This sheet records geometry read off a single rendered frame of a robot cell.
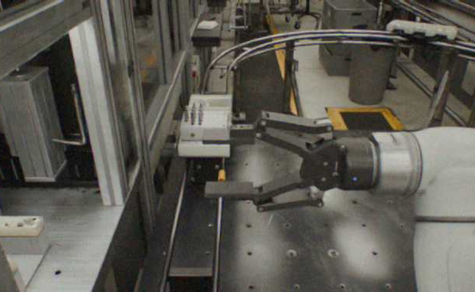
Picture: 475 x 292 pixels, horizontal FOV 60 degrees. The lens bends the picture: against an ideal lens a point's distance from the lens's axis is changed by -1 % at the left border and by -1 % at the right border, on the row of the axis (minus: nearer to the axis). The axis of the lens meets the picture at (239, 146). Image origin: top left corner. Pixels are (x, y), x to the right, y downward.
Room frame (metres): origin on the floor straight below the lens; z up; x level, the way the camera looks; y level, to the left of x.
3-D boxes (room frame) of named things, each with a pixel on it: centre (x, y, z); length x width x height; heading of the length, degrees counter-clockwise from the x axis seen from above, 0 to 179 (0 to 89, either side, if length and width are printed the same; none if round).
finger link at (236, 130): (0.49, -0.01, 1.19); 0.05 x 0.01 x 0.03; 90
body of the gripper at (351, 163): (0.49, -0.13, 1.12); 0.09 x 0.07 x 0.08; 90
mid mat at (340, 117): (2.70, -1.00, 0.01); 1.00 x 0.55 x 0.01; 0
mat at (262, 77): (5.17, -0.23, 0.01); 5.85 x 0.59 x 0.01; 0
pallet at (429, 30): (2.38, -1.05, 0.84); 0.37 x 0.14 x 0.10; 58
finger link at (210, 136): (0.49, 0.01, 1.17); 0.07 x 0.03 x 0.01; 90
